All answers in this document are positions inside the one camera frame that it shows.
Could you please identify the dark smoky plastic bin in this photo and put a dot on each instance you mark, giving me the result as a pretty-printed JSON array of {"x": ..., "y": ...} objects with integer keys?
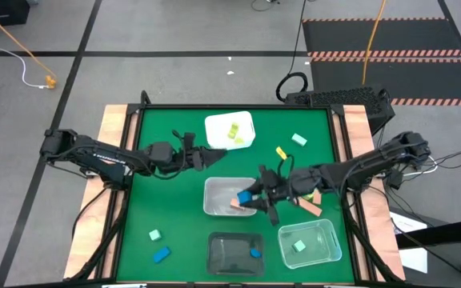
[{"x": 226, "y": 256}]

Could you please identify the long blue rectangular block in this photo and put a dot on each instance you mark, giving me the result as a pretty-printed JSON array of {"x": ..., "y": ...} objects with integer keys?
[{"x": 161, "y": 254}]

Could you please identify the blue cube block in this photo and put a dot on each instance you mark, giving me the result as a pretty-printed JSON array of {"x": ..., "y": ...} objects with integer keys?
[{"x": 244, "y": 197}]

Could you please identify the black perforated computer tower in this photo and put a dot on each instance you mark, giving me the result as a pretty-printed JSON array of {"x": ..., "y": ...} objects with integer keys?
[{"x": 334, "y": 98}]

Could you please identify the mint green block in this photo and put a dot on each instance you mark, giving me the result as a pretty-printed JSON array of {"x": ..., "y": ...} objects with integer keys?
[
  {"x": 299, "y": 246},
  {"x": 155, "y": 235},
  {"x": 299, "y": 139}
]

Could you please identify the black power adapter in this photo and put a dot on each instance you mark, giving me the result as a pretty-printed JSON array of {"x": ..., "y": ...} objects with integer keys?
[{"x": 394, "y": 180}]

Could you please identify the rounded blue block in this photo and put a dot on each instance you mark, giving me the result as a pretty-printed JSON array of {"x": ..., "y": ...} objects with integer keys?
[{"x": 255, "y": 253}]

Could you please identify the clear plastic bin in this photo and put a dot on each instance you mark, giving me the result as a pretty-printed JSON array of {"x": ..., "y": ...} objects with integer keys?
[{"x": 318, "y": 256}]

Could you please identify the black hazard-striped floor mat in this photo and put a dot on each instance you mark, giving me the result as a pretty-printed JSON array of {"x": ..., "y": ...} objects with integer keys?
[
  {"x": 382, "y": 36},
  {"x": 414, "y": 80}
]

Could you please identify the short orange block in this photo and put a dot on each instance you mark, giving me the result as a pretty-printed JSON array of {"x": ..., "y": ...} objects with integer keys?
[
  {"x": 235, "y": 205},
  {"x": 317, "y": 198}
]

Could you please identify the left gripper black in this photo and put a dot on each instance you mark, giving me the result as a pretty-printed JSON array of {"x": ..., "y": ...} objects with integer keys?
[{"x": 190, "y": 158}]

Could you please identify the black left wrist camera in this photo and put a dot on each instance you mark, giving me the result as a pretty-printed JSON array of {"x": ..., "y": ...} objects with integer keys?
[{"x": 189, "y": 140}]

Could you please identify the golden yellow block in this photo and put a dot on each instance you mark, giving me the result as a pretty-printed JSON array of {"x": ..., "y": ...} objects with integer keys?
[{"x": 281, "y": 153}]

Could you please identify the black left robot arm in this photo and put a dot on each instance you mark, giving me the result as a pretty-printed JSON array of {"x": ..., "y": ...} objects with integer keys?
[{"x": 98, "y": 158}]

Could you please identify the white paper box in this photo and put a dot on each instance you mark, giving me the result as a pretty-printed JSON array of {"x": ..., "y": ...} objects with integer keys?
[{"x": 412, "y": 256}]

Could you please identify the wooden table side board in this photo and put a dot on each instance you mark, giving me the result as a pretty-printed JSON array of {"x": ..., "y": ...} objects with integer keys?
[
  {"x": 112, "y": 120},
  {"x": 356, "y": 124}
]

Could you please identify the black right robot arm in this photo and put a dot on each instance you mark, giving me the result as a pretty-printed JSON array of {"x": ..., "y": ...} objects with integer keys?
[{"x": 374, "y": 160}]

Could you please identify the white opaque plastic bin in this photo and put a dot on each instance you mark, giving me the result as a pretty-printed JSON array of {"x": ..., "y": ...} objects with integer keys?
[{"x": 220, "y": 128}]

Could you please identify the green table mat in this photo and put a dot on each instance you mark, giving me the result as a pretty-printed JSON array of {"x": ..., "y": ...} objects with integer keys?
[{"x": 166, "y": 208}]

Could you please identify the black table frame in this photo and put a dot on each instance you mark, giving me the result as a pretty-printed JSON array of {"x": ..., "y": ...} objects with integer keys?
[{"x": 234, "y": 106}]

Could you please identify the long orange block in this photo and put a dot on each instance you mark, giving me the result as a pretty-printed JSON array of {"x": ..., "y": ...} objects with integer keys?
[{"x": 310, "y": 208}]

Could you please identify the grey translucent plastic bin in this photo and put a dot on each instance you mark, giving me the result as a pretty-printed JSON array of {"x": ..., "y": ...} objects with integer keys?
[{"x": 222, "y": 196}]

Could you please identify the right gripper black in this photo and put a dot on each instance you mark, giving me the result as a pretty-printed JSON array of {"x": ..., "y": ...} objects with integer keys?
[{"x": 280, "y": 188}]

